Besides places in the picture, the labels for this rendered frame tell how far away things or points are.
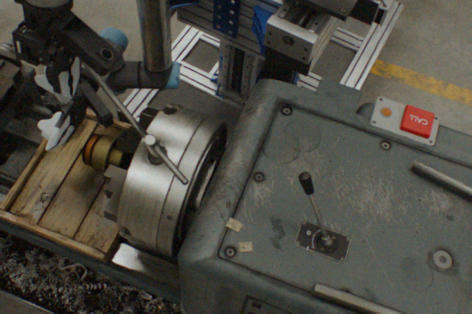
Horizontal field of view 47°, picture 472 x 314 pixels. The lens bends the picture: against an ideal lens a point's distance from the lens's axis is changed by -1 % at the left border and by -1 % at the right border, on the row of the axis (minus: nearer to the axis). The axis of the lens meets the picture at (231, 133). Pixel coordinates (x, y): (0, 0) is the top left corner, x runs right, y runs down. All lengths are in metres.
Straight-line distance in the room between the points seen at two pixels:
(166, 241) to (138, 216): 0.08
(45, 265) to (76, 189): 0.34
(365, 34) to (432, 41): 0.52
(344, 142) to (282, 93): 0.16
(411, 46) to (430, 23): 0.22
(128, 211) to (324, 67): 1.62
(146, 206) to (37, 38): 0.38
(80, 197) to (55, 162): 0.13
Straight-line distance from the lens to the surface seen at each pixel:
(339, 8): 1.44
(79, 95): 1.31
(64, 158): 1.49
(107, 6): 3.04
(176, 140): 1.07
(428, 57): 3.04
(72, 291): 1.67
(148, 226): 1.09
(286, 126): 1.08
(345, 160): 1.07
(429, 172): 1.08
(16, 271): 1.75
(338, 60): 2.59
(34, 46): 0.91
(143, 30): 1.33
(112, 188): 1.18
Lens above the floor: 2.16
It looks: 59 degrees down
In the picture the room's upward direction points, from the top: 6 degrees clockwise
